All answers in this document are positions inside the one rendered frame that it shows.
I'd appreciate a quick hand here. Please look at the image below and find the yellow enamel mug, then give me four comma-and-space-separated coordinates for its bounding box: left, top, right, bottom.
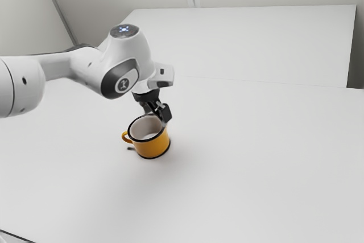
121, 114, 172, 160

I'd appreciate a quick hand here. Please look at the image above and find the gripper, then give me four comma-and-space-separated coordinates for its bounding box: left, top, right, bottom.
131, 88, 173, 127

